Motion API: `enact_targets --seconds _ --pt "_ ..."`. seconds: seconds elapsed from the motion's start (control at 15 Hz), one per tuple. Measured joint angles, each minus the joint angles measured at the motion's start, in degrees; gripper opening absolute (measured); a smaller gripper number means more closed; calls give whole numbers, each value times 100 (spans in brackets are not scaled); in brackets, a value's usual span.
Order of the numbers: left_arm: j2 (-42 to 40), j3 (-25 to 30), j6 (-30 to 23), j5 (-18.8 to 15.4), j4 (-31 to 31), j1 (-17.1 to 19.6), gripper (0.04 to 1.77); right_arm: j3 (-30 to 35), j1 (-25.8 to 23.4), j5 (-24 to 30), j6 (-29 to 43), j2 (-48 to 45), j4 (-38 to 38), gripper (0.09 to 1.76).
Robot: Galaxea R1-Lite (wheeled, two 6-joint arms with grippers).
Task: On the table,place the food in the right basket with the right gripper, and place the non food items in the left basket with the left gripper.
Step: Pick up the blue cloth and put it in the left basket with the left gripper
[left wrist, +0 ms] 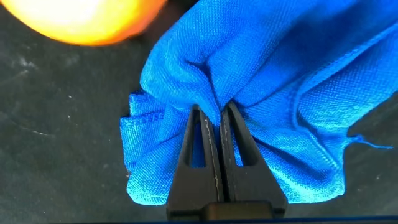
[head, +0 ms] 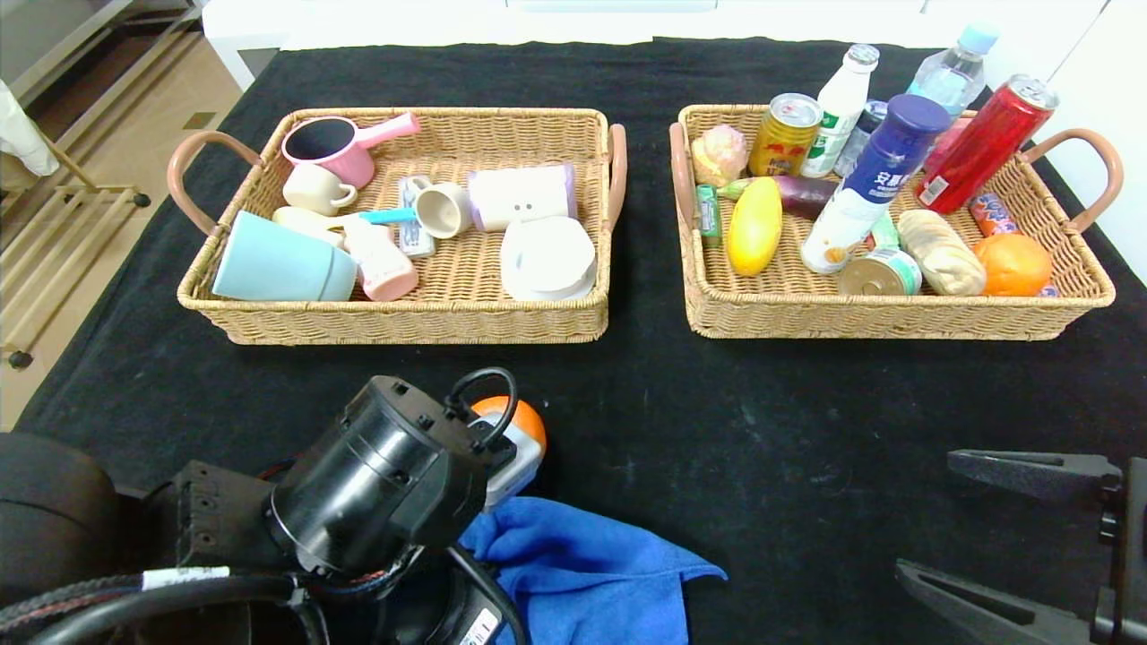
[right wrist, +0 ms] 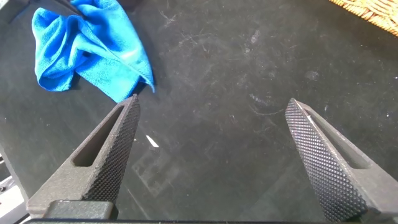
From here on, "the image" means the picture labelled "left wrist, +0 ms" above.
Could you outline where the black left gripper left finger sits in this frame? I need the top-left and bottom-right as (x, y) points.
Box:
(165, 104), (225, 221)

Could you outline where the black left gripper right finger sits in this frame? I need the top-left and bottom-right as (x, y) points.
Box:
(219, 100), (289, 218)

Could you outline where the blue towel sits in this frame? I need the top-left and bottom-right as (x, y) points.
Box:
(119, 0), (398, 207)

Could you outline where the orange tangerine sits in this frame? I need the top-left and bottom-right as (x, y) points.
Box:
(0, 0), (169, 47)

